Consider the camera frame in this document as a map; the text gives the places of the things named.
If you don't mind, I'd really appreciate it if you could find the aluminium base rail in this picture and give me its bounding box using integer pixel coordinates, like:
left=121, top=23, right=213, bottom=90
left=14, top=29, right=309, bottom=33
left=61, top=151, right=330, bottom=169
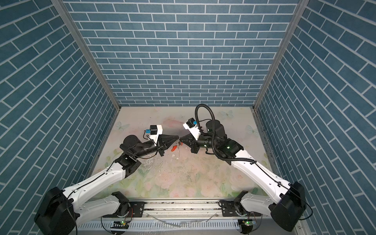
left=129, top=198, right=265, bottom=219

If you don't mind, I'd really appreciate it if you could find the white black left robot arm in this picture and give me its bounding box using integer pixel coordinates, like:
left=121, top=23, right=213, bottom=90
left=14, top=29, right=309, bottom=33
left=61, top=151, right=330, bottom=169
left=34, top=134, right=179, bottom=235

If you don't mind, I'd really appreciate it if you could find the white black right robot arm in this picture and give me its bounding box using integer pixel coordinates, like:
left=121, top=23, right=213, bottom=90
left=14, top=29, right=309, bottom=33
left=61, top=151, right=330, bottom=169
left=179, top=118, right=307, bottom=232

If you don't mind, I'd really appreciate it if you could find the aluminium corner post left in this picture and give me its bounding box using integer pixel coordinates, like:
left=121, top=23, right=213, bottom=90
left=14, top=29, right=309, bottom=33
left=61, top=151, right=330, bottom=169
left=51, top=0, right=121, bottom=112

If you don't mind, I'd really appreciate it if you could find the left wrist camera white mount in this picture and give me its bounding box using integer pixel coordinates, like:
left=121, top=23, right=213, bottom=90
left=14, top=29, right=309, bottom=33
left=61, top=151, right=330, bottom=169
left=144, top=125, right=163, bottom=145

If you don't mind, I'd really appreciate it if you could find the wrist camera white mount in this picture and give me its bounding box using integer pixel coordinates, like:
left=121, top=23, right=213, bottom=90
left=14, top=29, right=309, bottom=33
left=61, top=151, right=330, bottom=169
left=183, top=118, right=202, bottom=140
left=144, top=125, right=163, bottom=145

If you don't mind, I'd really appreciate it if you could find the aluminium corner post right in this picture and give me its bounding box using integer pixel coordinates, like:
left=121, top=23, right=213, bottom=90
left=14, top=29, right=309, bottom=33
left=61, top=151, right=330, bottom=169
left=253, top=0, right=309, bottom=110

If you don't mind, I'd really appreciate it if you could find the white slotted cable duct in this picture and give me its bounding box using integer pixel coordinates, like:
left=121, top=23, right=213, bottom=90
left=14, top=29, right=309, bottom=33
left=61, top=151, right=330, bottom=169
left=78, top=219, right=240, bottom=232

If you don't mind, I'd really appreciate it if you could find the aluminium corner post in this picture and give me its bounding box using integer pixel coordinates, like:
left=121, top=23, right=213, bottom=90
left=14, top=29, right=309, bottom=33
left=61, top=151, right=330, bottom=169
left=253, top=0, right=309, bottom=110
left=51, top=0, right=121, bottom=112

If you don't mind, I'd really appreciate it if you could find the black corrugated cable hose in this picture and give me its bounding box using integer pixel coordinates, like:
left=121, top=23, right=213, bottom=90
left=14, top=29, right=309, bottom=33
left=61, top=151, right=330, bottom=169
left=194, top=104, right=257, bottom=164

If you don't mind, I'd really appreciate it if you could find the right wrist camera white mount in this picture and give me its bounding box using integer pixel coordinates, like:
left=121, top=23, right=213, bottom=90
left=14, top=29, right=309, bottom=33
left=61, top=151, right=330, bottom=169
left=183, top=118, right=202, bottom=140

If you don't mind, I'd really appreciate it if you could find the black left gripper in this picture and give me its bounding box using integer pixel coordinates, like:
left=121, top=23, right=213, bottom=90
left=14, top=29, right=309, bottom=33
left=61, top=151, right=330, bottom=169
left=133, top=136, right=178, bottom=161

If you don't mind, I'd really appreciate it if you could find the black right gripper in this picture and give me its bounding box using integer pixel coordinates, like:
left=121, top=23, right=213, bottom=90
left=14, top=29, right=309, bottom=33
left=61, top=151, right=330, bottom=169
left=179, top=132, right=218, bottom=154

